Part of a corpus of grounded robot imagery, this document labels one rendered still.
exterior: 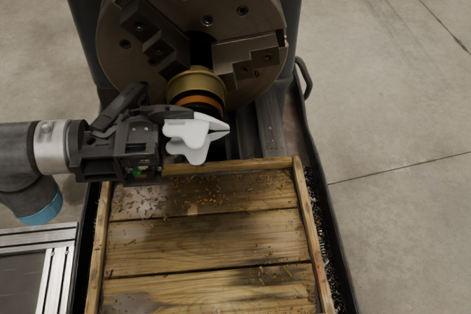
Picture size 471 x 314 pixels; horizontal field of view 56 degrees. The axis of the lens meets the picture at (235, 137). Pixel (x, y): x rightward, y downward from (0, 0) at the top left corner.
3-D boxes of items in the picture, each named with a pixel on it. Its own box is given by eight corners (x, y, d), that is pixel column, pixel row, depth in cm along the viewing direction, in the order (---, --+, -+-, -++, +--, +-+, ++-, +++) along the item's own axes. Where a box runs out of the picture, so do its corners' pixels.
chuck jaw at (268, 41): (209, 27, 72) (280, 14, 71) (214, 51, 76) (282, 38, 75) (212, 72, 65) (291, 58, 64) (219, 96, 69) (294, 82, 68)
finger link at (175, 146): (232, 168, 62) (166, 172, 61) (228, 136, 66) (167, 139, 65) (232, 154, 59) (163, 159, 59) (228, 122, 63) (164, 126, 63)
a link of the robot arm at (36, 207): (28, 173, 76) (2, 132, 68) (77, 200, 73) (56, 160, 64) (-9, 208, 72) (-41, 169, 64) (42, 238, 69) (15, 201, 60)
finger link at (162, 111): (195, 134, 62) (133, 138, 62) (195, 125, 63) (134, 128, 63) (193, 111, 58) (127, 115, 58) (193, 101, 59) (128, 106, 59)
